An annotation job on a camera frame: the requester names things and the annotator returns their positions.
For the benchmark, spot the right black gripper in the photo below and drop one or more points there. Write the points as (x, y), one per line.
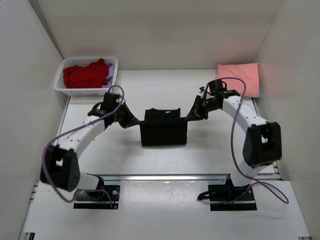
(199, 100)

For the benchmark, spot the black t shirt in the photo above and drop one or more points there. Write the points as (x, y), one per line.
(162, 127)

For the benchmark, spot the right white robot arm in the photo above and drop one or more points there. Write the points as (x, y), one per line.
(262, 144)

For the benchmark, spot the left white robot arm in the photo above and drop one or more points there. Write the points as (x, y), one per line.
(60, 158)

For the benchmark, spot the red t shirt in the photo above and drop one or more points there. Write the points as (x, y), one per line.
(92, 76)

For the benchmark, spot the folded pink t shirt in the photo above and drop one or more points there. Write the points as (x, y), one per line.
(249, 73)

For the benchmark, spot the white plastic basket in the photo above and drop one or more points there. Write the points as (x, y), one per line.
(82, 62)

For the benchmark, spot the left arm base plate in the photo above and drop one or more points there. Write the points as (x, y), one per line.
(100, 200)

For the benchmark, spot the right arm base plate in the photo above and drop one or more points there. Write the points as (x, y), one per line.
(223, 198)

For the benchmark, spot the aluminium table rail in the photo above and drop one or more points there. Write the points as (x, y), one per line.
(118, 152)

